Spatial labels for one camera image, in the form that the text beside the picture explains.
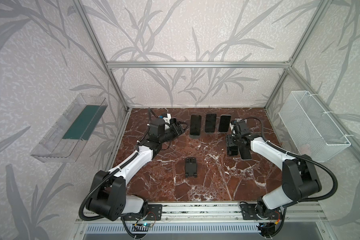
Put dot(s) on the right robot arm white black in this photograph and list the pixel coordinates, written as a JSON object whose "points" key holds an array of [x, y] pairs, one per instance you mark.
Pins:
{"points": [[299, 177]]}

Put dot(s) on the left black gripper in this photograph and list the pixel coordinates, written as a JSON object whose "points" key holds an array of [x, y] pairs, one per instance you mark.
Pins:
{"points": [[174, 129]]}

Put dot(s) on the clear plastic wall bin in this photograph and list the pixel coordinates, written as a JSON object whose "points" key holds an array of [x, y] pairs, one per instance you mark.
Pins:
{"points": [[67, 138]]}

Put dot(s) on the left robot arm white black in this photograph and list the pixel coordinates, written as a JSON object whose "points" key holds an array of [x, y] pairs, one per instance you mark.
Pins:
{"points": [[108, 194]]}

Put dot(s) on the silver-edged phone rear right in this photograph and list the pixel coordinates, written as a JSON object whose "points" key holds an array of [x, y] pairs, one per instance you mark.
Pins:
{"points": [[224, 123]]}

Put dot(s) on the black phone rear middle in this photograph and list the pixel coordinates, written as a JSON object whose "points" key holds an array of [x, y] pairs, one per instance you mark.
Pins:
{"points": [[210, 123]]}

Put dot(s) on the aluminium frame crossbar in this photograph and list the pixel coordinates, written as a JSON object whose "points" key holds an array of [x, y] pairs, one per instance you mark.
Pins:
{"points": [[170, 64]]}

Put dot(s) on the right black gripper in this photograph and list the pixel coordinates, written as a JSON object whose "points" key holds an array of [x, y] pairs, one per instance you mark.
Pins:
{"points": [[232, 145]]}

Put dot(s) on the white wire mesh basket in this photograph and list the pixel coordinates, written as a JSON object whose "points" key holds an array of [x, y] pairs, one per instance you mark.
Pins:
{"points": [[311, 127]]}

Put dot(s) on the green circuit board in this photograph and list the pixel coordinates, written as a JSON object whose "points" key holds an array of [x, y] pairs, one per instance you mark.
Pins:
{"points": [[138, 226]]}

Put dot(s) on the white-edged phone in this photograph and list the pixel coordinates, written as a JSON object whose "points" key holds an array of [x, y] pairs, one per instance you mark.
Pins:
{"points": [[245, 150]]}

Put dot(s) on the black phone on grey stand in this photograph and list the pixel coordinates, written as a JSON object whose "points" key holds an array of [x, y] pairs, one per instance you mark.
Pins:
{"points": [[195, 125]]}

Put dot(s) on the white folding phone stand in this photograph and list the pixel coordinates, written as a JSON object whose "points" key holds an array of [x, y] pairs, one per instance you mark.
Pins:
{"points": [[233, 125]]}

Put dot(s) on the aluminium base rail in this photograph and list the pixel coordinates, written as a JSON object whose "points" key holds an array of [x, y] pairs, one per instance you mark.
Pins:
{"points": [[229, 212]]}

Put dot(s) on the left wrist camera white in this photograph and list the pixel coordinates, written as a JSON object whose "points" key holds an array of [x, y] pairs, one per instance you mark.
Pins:
{"points": [[166, 117]]}

